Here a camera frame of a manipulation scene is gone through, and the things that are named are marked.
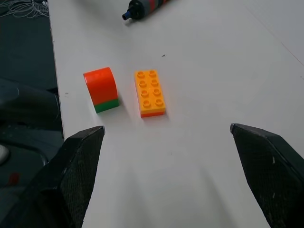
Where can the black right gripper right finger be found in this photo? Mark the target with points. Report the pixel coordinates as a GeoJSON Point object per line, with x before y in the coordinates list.
{"type": "Point", "coordinates": [268, 175]}

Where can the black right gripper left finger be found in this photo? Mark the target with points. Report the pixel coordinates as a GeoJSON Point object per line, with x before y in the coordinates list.
{"type": "Point", "coordinates": [69, 180]}

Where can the dark chair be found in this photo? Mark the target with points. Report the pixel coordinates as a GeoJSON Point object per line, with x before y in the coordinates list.
{"type": "Point", "coordinates": [26, 123]}

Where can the orange and green curved block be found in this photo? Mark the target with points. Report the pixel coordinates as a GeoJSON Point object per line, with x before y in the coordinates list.
{"type": "Point", "coordinates": [102, 89]}

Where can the yellow studded building brick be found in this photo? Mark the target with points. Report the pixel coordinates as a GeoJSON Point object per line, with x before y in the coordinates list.
{"type": "Point", "coordinates": [150, 93]}

